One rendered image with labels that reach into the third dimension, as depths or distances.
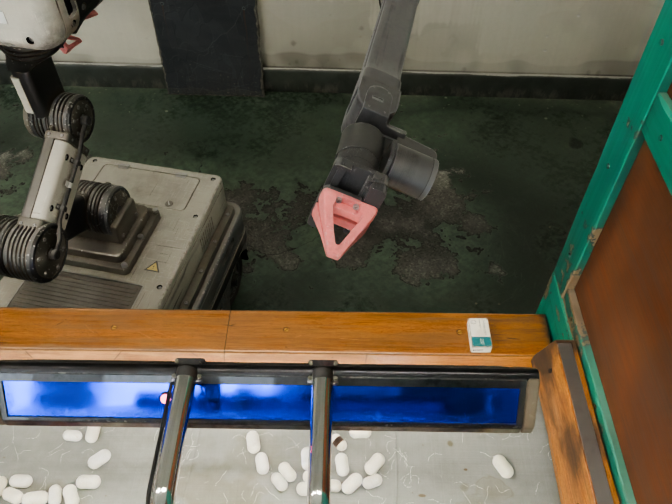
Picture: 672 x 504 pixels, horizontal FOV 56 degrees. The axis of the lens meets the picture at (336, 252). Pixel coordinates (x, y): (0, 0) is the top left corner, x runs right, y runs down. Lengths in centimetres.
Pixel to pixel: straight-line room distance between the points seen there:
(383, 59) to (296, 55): 199
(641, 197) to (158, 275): 115
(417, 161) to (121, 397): 45
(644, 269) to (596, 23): 214
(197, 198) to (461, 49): 151
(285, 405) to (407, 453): 39
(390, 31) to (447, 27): 185
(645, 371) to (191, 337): 73
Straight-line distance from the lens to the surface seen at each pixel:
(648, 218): 91
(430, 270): 225
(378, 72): 90
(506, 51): 295
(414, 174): 80
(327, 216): 71
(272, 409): 74
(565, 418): 104
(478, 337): 115
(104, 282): 169
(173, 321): 120
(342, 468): 104
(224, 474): 107
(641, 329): 93
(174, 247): 171
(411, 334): 116
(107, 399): 77
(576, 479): 101
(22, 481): 114
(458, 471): 108
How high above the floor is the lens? 173
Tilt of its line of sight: 49 degrees down
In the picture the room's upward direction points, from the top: straight up
